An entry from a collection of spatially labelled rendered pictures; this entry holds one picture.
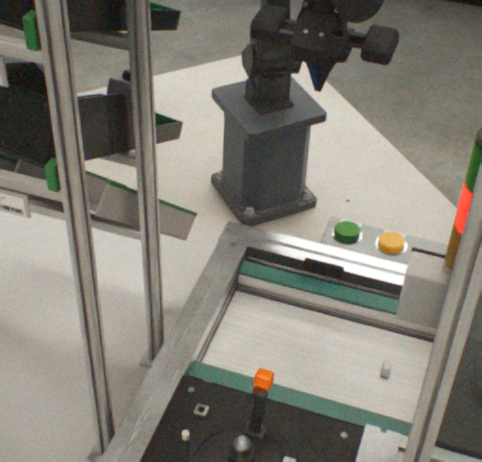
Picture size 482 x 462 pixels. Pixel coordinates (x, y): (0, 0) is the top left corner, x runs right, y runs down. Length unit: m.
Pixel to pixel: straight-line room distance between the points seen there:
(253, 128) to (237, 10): 2.62
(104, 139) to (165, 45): 2.74
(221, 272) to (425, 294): 0.44
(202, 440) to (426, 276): 0.34
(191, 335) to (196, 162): 0.53
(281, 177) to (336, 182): 0.17
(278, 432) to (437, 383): 0.21
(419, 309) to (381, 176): 0.74
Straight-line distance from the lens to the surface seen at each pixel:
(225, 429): 1.08
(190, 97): 1.84
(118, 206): 1.09
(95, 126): 0.98
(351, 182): 1.64
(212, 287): 1.28
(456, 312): 0.91
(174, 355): 1.20
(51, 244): 1.51
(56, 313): 1.39
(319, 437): 1.10
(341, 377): 1.23
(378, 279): 1.31
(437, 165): 3.17
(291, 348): 1.26
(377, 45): 1.13
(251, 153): 1.45
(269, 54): 1.36
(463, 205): 0.85
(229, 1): 4.08
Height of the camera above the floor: 1.87
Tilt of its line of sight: 41 degrees down
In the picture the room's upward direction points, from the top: 2 degrees clockwise
